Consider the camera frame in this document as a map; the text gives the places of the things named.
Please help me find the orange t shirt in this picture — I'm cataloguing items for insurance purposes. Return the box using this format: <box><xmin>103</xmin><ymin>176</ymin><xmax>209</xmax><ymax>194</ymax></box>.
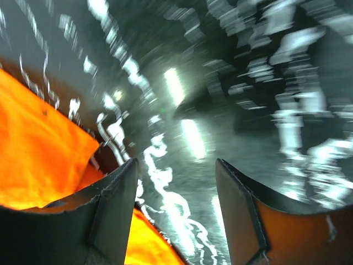
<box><xmin>1</xmin><ymin>71</ymin><xmax>186</xmax><ymax>264</ymax></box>

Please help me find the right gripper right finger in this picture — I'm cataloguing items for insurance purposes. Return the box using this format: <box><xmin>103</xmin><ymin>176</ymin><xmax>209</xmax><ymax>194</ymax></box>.
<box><xmin>215</xmin><ymin>159</ymin><xmax>352</xmax><ymax>264</ymax></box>

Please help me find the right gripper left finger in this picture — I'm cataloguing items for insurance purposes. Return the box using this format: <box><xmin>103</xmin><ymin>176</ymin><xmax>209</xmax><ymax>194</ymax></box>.
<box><xmin>1</xmin><ymin>158</ymin><xmax>138</xmax><ymax>264</ymax></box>

